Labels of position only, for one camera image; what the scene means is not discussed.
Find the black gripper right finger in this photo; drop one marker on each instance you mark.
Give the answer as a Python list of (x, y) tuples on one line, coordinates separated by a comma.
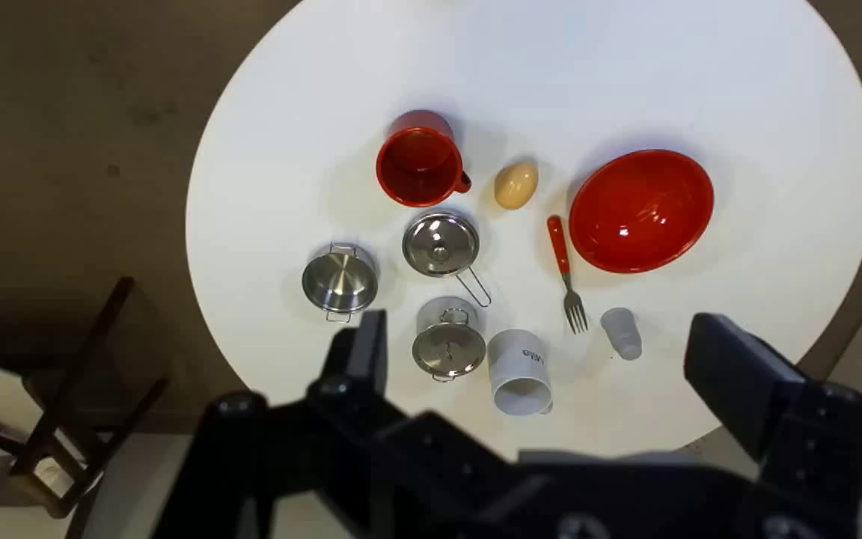
[(742, 369)]

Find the small grey cup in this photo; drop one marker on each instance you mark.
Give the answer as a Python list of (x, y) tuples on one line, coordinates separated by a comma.
[(622, 334)]

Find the white cup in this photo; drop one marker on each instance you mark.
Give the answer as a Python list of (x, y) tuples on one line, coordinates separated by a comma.
[(520, 374)]

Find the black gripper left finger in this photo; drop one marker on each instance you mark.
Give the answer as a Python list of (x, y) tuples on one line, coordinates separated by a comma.
[(370, 347)]

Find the beige egg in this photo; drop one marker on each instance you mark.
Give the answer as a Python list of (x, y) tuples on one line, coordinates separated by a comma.
[(517, 187)]

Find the red mug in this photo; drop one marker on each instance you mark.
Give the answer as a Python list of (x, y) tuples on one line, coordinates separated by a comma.
[(417, 166)]

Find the dark wooden chair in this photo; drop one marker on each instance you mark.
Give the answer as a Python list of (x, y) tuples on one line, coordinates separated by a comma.
[(46, 449)]

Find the small open steel pot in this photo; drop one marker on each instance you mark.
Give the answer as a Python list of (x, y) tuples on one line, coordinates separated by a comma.
[(448, 344)]

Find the steel cup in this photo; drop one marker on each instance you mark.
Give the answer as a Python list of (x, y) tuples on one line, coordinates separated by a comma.
[(339, 281)]

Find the red bowl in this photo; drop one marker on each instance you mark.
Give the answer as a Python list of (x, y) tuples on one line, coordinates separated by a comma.
[(643, 209)]

